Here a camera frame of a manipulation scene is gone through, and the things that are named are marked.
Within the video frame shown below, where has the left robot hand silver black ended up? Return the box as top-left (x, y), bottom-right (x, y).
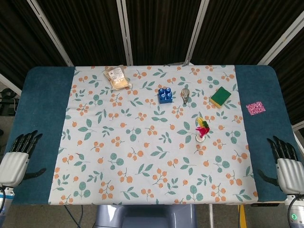
top-left (0, 130), bottom-right (47, 187)

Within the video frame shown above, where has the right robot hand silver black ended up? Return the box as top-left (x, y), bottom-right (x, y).
top-left (257, 135), bottom-right (304, 196)

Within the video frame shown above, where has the feather shuttlecock green base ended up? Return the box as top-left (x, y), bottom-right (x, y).
top-left (195, 116), bottom-right (211, 143)

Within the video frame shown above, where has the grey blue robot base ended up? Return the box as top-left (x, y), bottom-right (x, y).
top-left (95, 204), bottom-right (198, 228)

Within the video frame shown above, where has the floral tablecloth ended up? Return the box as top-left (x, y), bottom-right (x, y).
top-left (48, 64), bottom-right (258, 206)

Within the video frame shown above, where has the teal blue table cover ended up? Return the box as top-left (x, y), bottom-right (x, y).
top-left (10, 64), bottom-right (297, 206)

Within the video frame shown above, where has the black equipment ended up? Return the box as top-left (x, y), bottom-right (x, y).
top-left (0, 87), bottom-right (19, 114)

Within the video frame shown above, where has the pink patterned patch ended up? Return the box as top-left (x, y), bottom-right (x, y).
top-left (246, 101), bottom-right (266, 116)

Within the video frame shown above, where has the yellow sponge with green pad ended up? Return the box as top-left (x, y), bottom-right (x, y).
top-left (209, 86), bottom-right (232, 109)

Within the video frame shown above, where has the grey metallic teardrop object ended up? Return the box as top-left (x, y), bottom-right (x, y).
top-left (180, 87), bottom-right (190, 105)

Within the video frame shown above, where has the clear bag of snacks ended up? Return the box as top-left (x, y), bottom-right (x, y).
top-left (103, 66), bottom-right (133, 91)

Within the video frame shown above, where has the blue toy building block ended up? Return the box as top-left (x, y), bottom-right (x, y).
top-left (158, 87), bottom-right (173, 105)

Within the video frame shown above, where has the blue cable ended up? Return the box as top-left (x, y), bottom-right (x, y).
top-left (63, 204), bottom-right (84, 228)

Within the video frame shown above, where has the dark screen panel white frame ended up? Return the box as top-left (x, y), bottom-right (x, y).
top-left (185, 0), bottom-right (304, 66)
top-left (116, 0), bottom-right (207, 66)
top-left (258, 16), bottom-right (304, 129)
top-left (26, 0), bottom-right (133, 67)
top-left (0, 0), bottom-right (73, 95)

